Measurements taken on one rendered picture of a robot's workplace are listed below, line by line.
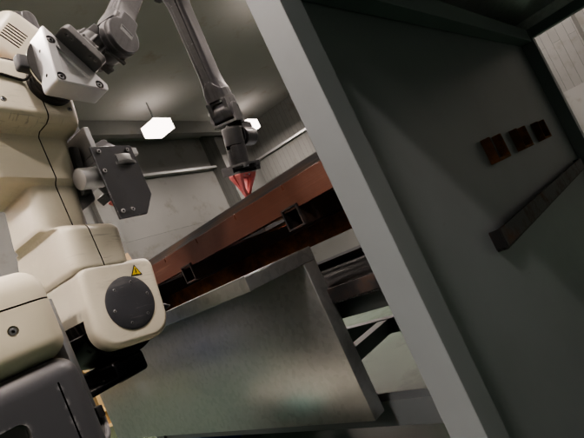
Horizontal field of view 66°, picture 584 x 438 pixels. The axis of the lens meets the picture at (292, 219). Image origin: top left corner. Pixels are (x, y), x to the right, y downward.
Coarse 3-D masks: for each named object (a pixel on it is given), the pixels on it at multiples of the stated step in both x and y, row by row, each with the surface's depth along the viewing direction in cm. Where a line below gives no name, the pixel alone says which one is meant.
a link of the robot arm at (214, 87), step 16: (160, 0) 122; (176, 0) 118; (176, 16) 120; (192, 16) 121; (192, 32) 120; (192, 48) 121; (208, 48) 124; (208, 64) 122; (208, 80) 123; (208, 96) 125; (224, 96) 123; (224, 112) 125
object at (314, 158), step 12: (312, 156) 97; (300, 168) 99; (276, 180) 105; (288, 180) 102; (264, 192) 108; (240, 204) 114; (216, 216) 121; (228, 216) 118; (204, 228) 126; (264, 228) 202; (180, 240) 134; (192, 240) 131; (168, 252) 140
